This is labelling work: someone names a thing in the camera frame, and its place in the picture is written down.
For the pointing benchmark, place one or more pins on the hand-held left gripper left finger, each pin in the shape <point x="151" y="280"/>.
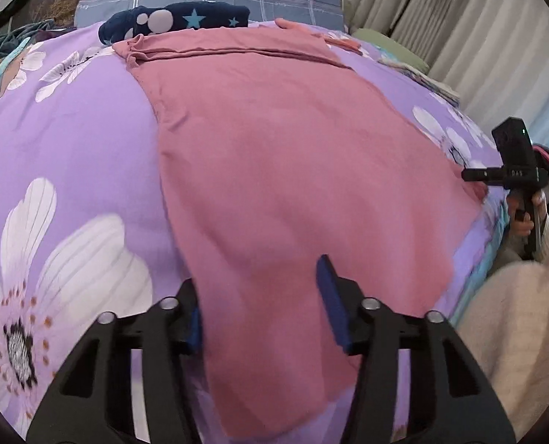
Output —
<point x="193" y="333"/>

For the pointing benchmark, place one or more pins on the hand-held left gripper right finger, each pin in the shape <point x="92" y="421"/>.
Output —
<point x="334" y="305"/>

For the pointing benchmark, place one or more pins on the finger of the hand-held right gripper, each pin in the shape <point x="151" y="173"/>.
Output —
<point x="480" y="175"/>

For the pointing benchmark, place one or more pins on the pink long-sleeve shirt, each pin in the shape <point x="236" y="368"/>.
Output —
<point x="279" y="171"/>

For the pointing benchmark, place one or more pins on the person's right hand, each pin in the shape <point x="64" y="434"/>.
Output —
<point x="519" y="226"/>

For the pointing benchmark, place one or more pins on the white pleated curtain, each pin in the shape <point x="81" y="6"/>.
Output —
<point x="487" y="32"/>

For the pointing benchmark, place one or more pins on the floral folded garment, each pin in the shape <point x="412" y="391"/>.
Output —
<point x="413" y="71"/>

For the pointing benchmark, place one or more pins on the green pillow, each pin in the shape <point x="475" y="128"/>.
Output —
<point x="390" y="46"/>

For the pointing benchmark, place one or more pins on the person's white fleece clothing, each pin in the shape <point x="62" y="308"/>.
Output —
<point x="524" y="333"/>

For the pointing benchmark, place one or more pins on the purple floral quilt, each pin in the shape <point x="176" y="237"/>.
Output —
<point x="71" y="148"/>

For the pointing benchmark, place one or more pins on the navy star print blanket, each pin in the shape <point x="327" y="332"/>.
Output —
<point x="186" y="18"/>

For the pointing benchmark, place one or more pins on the teal fuzzy blanket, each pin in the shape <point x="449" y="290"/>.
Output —
<point x="6" y="41"/>

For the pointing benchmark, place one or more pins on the dark deer print bedspread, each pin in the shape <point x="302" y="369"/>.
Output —
<point x="57" y="4"/>

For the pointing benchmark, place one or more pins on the black garment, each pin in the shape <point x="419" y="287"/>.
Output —
<point x="20" y="0"/>

